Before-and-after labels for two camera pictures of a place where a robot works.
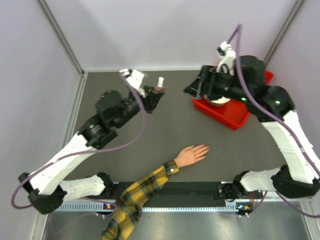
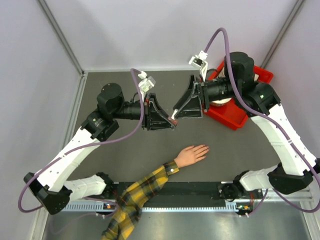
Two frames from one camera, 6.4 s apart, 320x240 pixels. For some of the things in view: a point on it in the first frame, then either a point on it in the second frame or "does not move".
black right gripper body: x=217 y=83 to x=205 y=90
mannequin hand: x=190 y=154 does not move
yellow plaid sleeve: x=130 y=202 does not move
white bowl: x=220 y=102 does not move
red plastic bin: x=233 y=115 does not move
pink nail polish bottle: x=157 y=90 to x=174 y=121
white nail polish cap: x=160 y=82 to x=174 y=113
